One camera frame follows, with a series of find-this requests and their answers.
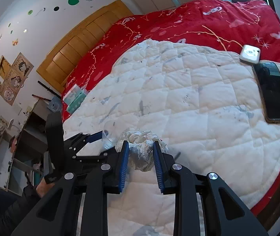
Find white quilted blanket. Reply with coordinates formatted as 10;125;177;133
62;38;280;236

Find red patterned bedspread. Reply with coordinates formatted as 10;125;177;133
66;0;280;214

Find white paper ball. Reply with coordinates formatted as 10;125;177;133
114;131;169;172

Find white small device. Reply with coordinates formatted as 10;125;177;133
240;44;261;65

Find blue box beside bed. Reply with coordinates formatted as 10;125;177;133
48;96;63;112

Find wooden headboard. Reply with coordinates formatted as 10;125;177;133
36;0;133;93

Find small clear plastic cup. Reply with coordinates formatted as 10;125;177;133
102;120;120;151

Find wanted posters on wall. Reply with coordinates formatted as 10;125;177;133
0;52;34;106

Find black smartphone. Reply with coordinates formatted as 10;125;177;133
252;62;280;123

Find dark open shelf desk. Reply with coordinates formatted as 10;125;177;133
7;100;51;195

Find teal tissue pack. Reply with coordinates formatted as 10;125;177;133
63;84;89;114

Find black sword on wall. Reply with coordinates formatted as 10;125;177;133
37;80;61;100

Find person's left hand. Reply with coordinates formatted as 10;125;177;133
36;178;55;198

